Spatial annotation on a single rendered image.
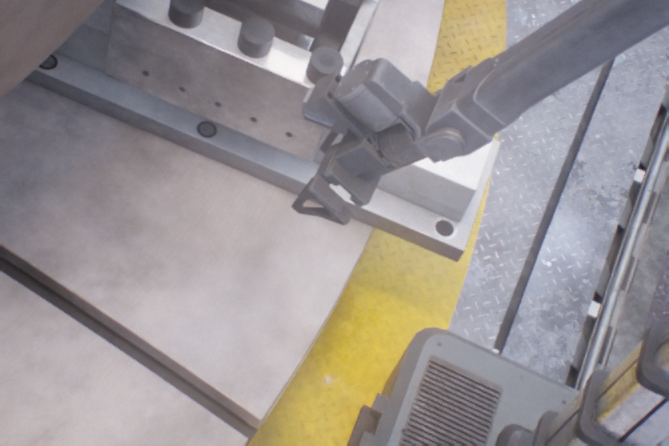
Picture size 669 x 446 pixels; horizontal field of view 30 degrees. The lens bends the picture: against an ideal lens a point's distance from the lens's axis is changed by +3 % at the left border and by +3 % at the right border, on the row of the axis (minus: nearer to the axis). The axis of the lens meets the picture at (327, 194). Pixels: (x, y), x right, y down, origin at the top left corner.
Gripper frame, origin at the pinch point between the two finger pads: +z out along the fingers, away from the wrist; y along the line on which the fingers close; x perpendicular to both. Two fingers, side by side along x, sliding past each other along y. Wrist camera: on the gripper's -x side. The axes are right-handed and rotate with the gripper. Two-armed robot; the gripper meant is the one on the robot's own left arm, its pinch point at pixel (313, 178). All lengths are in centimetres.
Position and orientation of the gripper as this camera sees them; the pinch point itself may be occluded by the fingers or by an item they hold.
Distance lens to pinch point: 148.6
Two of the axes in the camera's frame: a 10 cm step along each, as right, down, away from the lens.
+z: -6.4, 2.6, 7.2
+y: -3.5, 7.4, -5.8
